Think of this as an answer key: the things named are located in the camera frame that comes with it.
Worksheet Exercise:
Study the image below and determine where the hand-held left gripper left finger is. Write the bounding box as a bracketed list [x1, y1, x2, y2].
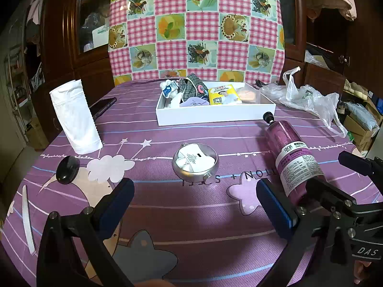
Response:
[36, 178, 135, 287]

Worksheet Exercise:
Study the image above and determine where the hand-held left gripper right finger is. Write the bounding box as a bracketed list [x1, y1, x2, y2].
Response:
[256, 178, 358, 287]

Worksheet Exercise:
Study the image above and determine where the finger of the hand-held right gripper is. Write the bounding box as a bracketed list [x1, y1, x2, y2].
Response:
[338, 151, 383, 183]
[305, 178, 361, 216]

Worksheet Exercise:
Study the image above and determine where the white shallow cardboard box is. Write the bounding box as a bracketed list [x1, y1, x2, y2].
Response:
[156, 81, 277, 127]

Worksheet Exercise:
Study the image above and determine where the beige round powder puff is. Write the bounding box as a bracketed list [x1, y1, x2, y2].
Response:
[238, 87, 258, 104]

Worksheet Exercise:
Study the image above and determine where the yellow tissue pack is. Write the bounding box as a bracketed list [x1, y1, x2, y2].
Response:
[208, 85, 241, 106]

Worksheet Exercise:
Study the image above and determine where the lavender soft pad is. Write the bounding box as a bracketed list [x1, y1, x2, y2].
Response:
[180, 97, 210, 108]

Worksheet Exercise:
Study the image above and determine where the grey plaid cloth pouch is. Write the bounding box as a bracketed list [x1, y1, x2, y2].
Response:
[180, 76, 210, 100]

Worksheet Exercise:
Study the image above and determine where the stack of cardboard boxes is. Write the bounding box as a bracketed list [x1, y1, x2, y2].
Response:
[341, 78, 383, 153]

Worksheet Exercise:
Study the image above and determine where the purple pump bottle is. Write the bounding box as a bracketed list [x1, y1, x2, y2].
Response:
[262, 111, 325, 198]

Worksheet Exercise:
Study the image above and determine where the black round knob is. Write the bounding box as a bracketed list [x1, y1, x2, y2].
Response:
[56, 156, 80, 184]

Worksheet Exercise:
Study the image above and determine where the purple printed tablecloth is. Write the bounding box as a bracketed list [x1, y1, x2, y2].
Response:
[0, 79, 383, 287]

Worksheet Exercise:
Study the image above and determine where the clear plastic bag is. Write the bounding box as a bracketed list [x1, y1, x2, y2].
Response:
[260, 66, 349, 138]

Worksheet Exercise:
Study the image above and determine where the white nail file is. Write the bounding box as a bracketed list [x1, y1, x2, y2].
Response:
[22, 185, 37, 254]

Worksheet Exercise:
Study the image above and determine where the round metal tin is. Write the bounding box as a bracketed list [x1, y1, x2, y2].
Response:
[173, 143, 220, 181]

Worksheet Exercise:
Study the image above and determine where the white paper roll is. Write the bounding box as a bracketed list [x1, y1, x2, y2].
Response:
[49, 79, 104, 154]

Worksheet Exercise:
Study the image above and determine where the black smartphone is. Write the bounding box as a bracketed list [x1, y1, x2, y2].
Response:
[88, 97, 117, 118]

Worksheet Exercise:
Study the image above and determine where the small white plush toy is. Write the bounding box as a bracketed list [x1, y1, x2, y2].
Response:
[160, 79, 184, 108]

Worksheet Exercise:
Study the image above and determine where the dark wooden glass cabinet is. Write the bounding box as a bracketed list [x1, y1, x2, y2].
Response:
[40, 0, 116, 120]

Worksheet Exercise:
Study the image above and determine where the pink checkered printed cloth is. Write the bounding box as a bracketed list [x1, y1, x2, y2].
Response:
[108, 0, 285, 86]

